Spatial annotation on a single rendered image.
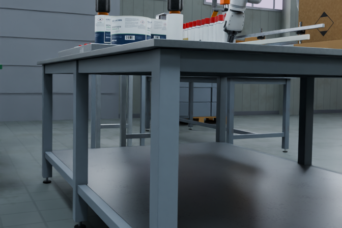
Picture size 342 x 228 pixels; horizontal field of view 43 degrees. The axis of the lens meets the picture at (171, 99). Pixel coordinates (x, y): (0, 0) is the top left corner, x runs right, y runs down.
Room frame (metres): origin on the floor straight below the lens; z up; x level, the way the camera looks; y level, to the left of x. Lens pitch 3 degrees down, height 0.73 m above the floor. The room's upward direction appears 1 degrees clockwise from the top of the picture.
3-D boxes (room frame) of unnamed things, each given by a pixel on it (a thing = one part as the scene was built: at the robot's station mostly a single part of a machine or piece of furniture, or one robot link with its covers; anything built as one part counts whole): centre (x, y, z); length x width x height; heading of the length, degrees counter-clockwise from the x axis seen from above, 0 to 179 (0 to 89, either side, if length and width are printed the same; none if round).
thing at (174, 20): (2.35, -0.01, 1.03); 0.09 x 0.09 x 0.30
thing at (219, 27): (2.45, -0.27, 0.98); 0.05 x 0.05 x 0.20
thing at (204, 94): (7.26, -0.35, 0.53); 1.07 x 0.71 x 1.06; 113
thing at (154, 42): (2.38, -0.20, 0.82); 2.10 x 1.50 x 0.02; 25
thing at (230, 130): (5.23, -0.43, 0.39); 2.20 x 0.80 x 0.78; 25
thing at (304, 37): (2.25, -0.32, 0.91); 1.07 x 0.01 x 0.02; 25
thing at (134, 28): (2.21, 0.21, 0.95); 0.20 x 0.20 x 0.14
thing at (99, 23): (2.44, 0.38, 1.04); 0.09 x 0.09 x 0.29
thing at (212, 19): (2.55, -0.23, 0.98); 0.05 x 0.05 x 0.20
